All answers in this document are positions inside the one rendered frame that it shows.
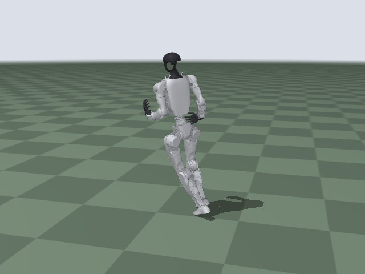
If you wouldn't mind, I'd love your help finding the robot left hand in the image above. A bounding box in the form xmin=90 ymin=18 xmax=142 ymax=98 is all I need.
xmin=143 ymin=99 xmax=151 ymax=115

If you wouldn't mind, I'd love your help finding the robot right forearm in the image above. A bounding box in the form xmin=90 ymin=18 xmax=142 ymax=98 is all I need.
xmin=197 ymin=103 xmax=206 ymax=119

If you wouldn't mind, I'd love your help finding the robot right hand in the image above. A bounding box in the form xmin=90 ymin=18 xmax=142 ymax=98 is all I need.
xmin=185 ymin=112 xmax=203 ymax=124

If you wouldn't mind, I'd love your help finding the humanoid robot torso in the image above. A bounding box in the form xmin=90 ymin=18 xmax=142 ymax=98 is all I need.
xmin=162 ymin=73 xmax=193 ymax=140

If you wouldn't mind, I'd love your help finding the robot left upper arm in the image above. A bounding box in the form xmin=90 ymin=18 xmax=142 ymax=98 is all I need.
xmin=153 ymin=81 xmax=169 ymax=116

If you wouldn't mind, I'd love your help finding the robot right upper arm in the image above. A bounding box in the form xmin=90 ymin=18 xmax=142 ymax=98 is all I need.
xmin=187 ymin=75 xmax=205 ymax=107

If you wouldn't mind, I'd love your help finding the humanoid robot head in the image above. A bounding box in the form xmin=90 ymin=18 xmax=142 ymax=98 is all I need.
xmin=163 ymin=53 xmax=183 ymax=79

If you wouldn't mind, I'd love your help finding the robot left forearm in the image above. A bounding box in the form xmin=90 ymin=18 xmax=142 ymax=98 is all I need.
xmin=146 ymin=109 xmax=163 ymax=121

